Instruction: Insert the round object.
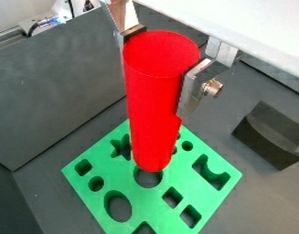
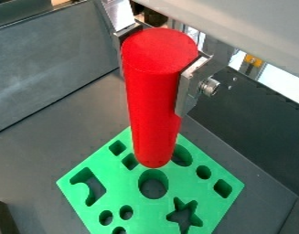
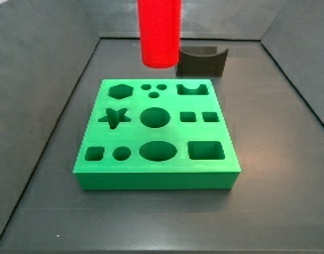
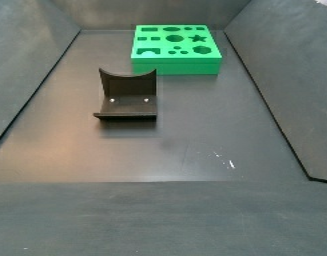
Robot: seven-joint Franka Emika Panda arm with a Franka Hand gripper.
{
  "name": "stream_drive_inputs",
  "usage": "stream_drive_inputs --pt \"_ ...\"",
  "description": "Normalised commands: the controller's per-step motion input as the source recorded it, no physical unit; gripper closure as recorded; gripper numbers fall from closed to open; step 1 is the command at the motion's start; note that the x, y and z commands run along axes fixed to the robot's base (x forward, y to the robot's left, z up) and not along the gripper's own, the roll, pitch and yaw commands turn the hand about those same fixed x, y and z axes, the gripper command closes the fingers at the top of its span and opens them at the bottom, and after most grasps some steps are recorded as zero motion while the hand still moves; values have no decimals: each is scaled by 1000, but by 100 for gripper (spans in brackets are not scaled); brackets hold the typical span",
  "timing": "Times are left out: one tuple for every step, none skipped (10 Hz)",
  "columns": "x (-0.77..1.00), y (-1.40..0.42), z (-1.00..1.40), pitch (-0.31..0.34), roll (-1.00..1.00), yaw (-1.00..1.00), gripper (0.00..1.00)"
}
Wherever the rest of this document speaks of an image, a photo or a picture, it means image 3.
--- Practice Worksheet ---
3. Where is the red round cylinder peg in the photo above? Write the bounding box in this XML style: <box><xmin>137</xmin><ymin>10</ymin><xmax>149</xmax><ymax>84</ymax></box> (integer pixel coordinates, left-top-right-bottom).
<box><xmin>137</xmin><ymin>0</ymin><xmax>181</xmax><ymax>68</ymax></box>

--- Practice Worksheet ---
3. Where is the dark grey curved holder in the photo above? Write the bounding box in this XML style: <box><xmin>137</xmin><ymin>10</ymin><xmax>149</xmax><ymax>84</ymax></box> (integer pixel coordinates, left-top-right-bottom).
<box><xmin>176</xmin><ymin>46</ymin><xmax>229</xmax><ymax>77</ymax></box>

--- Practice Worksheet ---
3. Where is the green shape sorter block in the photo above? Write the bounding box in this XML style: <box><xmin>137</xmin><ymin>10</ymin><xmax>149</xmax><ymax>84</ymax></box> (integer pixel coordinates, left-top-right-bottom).
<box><xmin>73</xmin><ymin>79</ymin><xmax>241</xmax><ymax>190</ymax></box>

